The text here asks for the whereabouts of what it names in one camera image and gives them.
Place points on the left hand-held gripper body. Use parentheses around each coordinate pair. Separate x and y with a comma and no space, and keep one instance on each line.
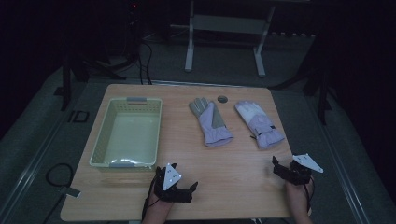
(170,179)

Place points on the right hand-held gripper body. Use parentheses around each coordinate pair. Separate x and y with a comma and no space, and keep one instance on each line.
(299,174)

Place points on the grey work glove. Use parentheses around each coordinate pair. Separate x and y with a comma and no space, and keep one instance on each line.
(261,127)

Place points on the cream plastic basket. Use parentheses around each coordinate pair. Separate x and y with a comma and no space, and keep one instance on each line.
(130,133)

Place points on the person's right hand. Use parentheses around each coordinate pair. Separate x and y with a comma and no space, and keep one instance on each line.
(298,197)

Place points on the person's left hand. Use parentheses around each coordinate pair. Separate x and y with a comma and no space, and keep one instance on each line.
(159,210)

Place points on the lilac ski glove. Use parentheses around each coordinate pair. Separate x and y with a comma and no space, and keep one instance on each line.
(211,124)

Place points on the black tripod stand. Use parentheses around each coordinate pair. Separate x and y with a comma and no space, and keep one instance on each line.
(66,81)
(322,93)

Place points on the black floor bracket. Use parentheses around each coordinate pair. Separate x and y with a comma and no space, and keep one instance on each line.
(79,116)

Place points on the white metal desk frame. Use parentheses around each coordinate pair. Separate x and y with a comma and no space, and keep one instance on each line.
(229,24)

